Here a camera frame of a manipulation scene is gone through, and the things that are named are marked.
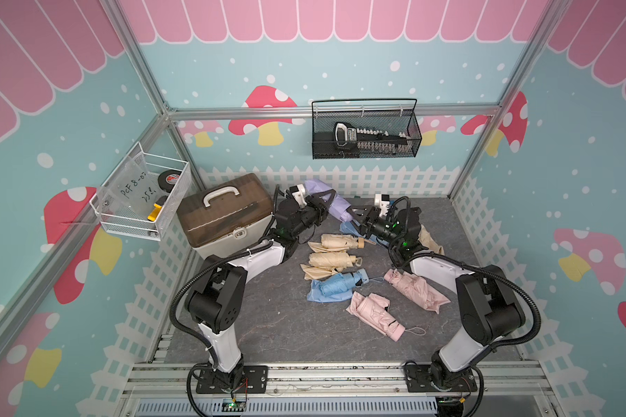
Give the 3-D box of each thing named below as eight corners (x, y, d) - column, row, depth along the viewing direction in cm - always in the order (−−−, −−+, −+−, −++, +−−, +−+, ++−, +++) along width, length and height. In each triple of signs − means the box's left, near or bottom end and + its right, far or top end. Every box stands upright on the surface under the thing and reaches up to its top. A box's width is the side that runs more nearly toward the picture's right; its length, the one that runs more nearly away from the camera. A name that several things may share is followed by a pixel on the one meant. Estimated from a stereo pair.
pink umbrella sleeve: (383, 279, 96) (387, 271, 91) (393, 269, 98) (396, 261, 93) (434, 320, 86) (441, 313, 82) (443, 308, 89) (450, 300, 84)
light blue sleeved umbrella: (309, 307, 89) (309, 302, 86) (305, 284, 95) (305, 278, 92) (383, 293, 93) (386, 288, 89) (375, 271, 98) (377, 266, 95)
